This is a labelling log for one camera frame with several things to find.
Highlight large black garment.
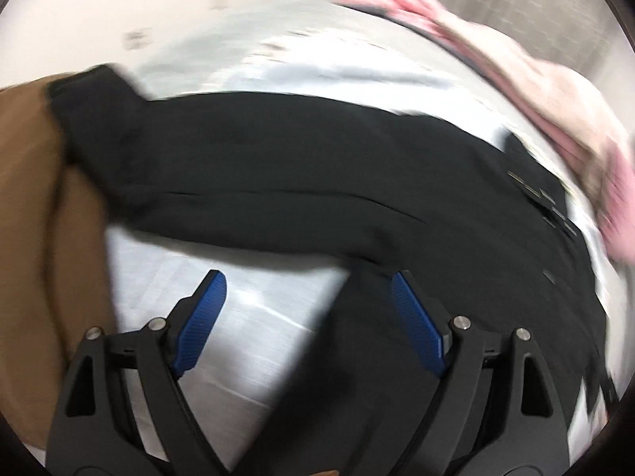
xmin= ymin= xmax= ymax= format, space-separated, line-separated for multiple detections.
xmin=47 ymin=63 xmax=621 ymax=476

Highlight pink and beige quilt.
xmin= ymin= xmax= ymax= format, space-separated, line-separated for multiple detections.
xmin=330 ymin=0 xmax=635 ymax=265

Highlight brown cloth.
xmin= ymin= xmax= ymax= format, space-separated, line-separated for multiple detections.
xmin=0 ymin=72 xmax=119 ymax=457

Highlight light blue fringed blanket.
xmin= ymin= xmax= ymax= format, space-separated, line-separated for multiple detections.
xmin=106 ymin=0 xmax=621 ymax=462

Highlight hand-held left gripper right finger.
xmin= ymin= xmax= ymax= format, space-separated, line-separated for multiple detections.
xmin=390 ymin=270 xmax=579 ymax=476

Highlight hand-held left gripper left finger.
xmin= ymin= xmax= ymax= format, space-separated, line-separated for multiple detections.
xmin=44 ymin=270 xmax=234 ymax=476

